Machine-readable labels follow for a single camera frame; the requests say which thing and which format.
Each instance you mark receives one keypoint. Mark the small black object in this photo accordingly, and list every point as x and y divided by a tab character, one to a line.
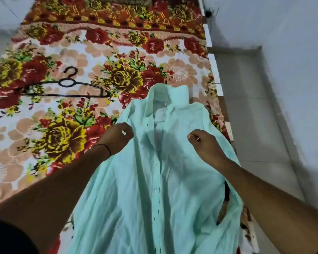
208	13

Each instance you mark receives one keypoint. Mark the person's right hand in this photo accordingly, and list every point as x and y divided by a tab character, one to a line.
206	148

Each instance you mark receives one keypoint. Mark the mint green shirt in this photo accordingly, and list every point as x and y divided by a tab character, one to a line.
161	195

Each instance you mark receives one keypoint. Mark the black plastic hanger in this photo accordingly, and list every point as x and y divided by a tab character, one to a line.
61	95

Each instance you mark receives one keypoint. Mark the person's left hand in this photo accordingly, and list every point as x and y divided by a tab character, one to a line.
116	137

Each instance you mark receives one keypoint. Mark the black thread wristband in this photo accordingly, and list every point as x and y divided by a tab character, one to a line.
107	149

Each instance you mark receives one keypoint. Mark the person's left forearm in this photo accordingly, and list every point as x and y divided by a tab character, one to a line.
55	187

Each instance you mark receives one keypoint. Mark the floral patterned blanket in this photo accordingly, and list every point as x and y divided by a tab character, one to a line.
69	50

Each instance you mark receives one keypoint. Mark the person's right forearm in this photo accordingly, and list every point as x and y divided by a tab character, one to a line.
275	208

